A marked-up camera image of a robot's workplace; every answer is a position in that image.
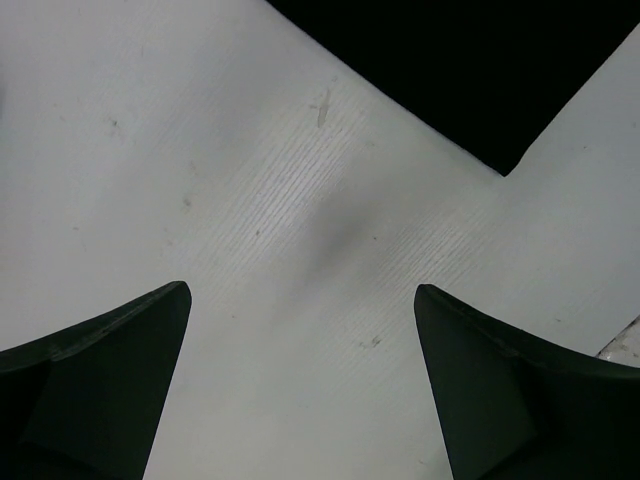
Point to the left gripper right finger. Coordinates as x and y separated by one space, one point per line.
512 405

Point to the black t shirt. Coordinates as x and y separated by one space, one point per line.
488 75

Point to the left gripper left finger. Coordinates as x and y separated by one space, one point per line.
85 402

